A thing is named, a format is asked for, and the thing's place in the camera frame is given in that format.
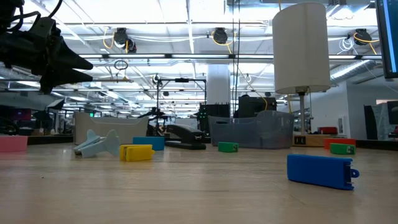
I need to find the black background rig frame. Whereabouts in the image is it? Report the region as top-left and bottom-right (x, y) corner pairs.
(156, 77), (208, 136)

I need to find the grey ceiling duct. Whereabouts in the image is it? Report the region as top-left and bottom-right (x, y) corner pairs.
(329, 60), (379, 82)

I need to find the pink tape roll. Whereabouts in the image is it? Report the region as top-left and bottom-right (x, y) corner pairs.
(0, 135), (29, 153)

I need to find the black hanging cable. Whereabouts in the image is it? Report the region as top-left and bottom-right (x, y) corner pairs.
(236, 0), (242, 119)
(231, 0), (236, 119)

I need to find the black background cabinet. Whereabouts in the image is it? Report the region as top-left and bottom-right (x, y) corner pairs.
(198, 103), (231, 134)

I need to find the black studio softbox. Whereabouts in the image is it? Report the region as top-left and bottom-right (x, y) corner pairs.
(46, 98), (66, 111)

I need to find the white shade table lamp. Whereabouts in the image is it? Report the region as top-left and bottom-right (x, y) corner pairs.
(272, 2), (332, 147)

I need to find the grey translucent plastic bin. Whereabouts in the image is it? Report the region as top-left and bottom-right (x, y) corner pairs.
(208, 110), (295, 149)

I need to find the black upright panel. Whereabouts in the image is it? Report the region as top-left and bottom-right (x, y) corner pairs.
(363, 105), (378, 140)

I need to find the black stapler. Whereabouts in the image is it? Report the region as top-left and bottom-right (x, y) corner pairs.
(164, 124), (207, 151)

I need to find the light blue staple remover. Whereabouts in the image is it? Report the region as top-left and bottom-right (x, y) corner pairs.
(73, 129), (121, 159)

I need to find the yellow staple remover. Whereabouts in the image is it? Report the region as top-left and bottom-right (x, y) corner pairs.
(119, 144), (156, 162)

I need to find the red box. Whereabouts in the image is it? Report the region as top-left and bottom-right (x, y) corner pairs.
(317, 126), (338, 135)

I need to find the black background screen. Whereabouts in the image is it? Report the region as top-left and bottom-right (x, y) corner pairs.
(387, 101), (398, 125)

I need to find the green mini stapler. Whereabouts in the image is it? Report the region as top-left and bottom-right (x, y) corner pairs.
(330, 142), (356, 156)
(218, 141), (239, 153)

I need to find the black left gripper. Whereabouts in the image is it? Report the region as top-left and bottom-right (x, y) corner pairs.
(0, 17), (94, 95)

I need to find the black ceiling cable reel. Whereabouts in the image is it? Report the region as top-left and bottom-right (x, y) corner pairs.
(353, 28), (381, 47)
(211, 27), (230, 45)
(113, 27), (137, 54)

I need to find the grey cloth cover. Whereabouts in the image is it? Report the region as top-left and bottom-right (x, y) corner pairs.
(373, 103), (389, 140)

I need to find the beige plastic bin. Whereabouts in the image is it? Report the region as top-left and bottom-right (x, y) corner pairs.
(73, 111), (149, 146)

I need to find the black background monitor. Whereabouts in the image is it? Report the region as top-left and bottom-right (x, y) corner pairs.
(238, 95), (277, 119)

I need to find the black frame rail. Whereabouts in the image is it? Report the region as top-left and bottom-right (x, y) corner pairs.
(27, 134), (215, 146)
(356, 139), (398, 152)

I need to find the light blue tape roll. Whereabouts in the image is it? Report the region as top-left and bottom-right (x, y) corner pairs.
(132, 136), (165, 152)

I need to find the red tape roll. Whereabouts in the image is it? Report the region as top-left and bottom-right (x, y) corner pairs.
(323, 138), (357, 151)

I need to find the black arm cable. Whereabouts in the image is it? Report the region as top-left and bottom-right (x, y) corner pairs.
(6, 0), (63, 32)

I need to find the computer monitor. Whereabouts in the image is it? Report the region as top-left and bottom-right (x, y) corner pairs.
(374, 0), (398, 79)

